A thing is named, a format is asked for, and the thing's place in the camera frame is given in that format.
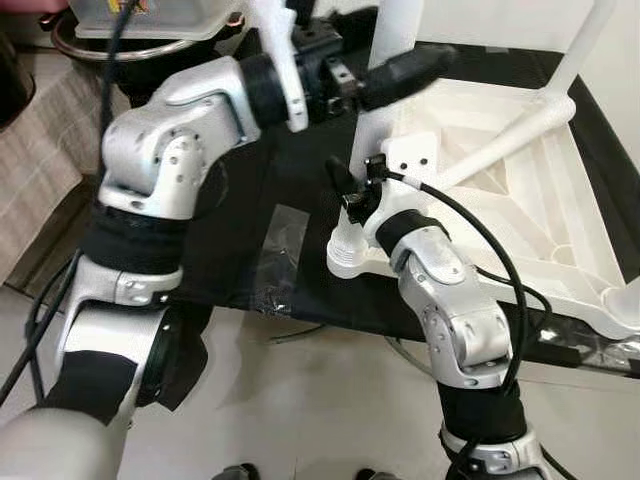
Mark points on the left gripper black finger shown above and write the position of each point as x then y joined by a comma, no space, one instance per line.
405,75

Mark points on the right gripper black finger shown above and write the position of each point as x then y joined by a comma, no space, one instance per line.
342,178

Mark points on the white plastic table leg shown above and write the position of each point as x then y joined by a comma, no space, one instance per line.
395,30
510,135
585,45
628,295

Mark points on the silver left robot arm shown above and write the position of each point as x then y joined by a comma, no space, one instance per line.
160,150

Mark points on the white plastic children table top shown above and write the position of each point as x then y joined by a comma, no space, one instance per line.
540,220

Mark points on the black tablecloth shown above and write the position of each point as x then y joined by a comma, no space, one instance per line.
250,180

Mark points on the clear plastic storage box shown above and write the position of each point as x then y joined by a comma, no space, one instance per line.
160,15

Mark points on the black round bowl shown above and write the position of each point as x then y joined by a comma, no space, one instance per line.
120,48

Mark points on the beige woven mat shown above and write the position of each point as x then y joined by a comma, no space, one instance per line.
40,160

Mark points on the black bag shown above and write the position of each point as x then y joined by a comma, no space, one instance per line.
12,80

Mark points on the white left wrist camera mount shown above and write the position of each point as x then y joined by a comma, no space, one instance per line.
280,60

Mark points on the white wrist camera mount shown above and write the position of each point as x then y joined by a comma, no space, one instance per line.
410,160
280,60

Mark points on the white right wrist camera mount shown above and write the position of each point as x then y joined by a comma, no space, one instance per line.
410,160

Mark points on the metal folding table frame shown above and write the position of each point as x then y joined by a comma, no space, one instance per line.
298,333

